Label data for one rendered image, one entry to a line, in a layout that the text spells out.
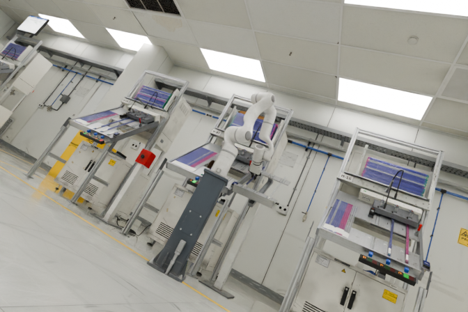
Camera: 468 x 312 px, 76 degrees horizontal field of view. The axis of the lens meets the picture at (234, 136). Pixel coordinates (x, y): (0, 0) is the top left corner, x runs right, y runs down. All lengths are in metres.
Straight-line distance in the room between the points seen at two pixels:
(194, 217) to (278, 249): 2.45
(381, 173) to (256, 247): 2.13
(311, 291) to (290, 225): 1.87
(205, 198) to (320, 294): 1.18
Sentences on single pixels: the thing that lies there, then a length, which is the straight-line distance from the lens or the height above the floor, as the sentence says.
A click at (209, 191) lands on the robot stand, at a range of 2.10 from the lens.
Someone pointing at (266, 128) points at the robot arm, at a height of 1.26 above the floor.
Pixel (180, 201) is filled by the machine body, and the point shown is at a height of 0.48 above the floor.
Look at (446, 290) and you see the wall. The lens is 4.51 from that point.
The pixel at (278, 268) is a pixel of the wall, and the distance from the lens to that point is 4.36.
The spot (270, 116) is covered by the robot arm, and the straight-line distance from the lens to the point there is 2.51.
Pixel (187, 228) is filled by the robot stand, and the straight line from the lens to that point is 2.08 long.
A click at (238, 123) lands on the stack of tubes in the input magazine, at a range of 3.35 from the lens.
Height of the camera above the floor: 0.31
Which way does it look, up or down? 19 degrees up
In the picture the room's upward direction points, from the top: 28 degrees clockwise
